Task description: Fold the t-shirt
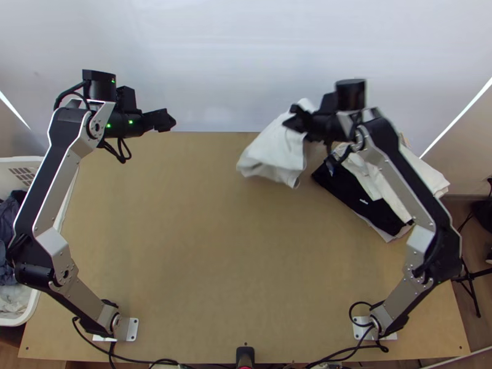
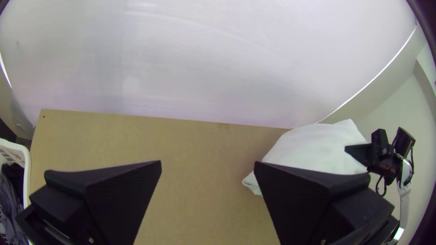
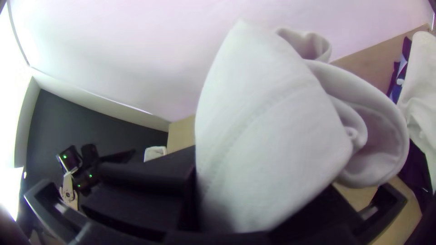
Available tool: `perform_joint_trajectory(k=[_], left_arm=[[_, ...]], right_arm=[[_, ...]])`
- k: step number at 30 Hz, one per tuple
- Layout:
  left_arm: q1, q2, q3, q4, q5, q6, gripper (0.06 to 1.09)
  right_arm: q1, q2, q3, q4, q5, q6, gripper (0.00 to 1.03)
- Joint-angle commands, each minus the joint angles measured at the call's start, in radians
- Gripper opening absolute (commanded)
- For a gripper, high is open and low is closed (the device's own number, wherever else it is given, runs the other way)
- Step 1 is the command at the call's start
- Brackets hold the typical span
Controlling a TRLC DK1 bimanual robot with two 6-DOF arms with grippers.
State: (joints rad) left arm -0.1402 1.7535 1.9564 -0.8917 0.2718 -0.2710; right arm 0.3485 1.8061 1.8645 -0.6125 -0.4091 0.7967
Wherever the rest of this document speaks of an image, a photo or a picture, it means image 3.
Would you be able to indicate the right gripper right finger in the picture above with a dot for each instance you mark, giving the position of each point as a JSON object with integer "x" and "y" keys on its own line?
{"x": 330, "y": 211}

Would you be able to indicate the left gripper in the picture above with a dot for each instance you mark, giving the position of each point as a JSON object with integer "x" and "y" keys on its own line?
{"x": 91, "y": 156}

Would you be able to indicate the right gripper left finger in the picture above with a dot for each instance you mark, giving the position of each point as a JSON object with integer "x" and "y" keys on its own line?
{"x": 146, "y": 194}

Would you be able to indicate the white t-shirt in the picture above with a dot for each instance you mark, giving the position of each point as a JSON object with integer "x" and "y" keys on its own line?
{"x": 272, "y": 129}

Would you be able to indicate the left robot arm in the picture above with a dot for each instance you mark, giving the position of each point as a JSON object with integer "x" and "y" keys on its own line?
{"x": 69, "y": 163}

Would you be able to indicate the white laundry basket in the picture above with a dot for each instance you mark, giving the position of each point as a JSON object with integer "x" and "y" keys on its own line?
{"x": 155, "y": 153}

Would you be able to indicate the pile of folded clothes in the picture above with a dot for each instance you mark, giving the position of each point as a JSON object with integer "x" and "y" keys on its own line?
{"x": 420, "y": 88}

